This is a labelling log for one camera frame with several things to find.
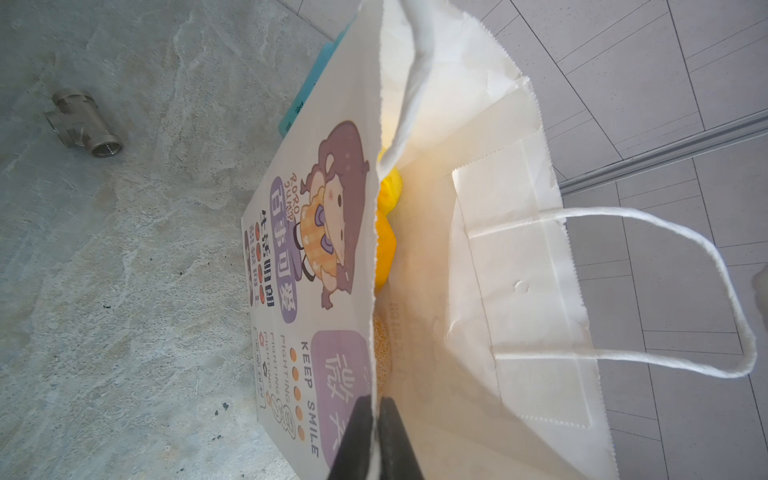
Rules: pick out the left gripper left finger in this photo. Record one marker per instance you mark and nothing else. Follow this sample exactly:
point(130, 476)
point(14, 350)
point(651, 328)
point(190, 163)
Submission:
point(353, 456)

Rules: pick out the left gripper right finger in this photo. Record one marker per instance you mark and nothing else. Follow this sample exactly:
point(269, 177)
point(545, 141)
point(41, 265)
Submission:
point(398, 460)

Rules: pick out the sesame oval fake bread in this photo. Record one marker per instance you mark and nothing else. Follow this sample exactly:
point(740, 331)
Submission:
point(382, 350)

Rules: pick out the white printed paper bag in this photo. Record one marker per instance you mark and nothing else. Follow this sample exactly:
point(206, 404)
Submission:
point(494, 372)

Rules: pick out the small yellow fake bread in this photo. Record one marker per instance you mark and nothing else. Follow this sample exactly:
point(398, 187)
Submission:
point(389, 195)

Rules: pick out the teal plastic bottle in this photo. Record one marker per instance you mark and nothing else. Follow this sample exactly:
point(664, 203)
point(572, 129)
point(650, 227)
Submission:
point(308, 85)

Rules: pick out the metal tee pipe fitting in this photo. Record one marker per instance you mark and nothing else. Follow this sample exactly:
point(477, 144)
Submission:
point(78, 122)

